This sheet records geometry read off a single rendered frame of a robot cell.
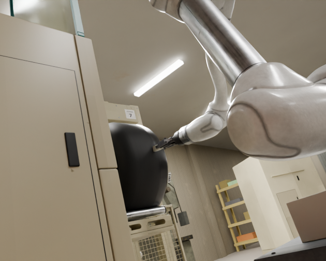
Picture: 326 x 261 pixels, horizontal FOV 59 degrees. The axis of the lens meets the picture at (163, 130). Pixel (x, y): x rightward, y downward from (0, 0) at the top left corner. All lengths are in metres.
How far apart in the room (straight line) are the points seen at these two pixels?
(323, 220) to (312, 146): 0.15
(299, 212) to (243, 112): 0.25
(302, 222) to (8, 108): 0.63
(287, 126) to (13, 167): 0.50
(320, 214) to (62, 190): 0.51
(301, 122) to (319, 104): 0.06
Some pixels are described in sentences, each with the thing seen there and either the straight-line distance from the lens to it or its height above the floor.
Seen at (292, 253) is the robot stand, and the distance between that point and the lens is 0.59.
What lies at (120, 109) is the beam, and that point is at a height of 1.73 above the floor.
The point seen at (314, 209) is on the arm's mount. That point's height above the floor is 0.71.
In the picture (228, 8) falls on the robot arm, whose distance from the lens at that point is 1.13.
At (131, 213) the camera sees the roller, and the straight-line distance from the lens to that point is 1.50.
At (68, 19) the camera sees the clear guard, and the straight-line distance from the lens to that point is 0.92.
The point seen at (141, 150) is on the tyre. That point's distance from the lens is 1.49.
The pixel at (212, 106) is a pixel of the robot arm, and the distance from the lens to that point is 1.37.
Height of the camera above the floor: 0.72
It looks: 21 degrees up
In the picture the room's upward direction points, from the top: 16 degrees counter-clockwise
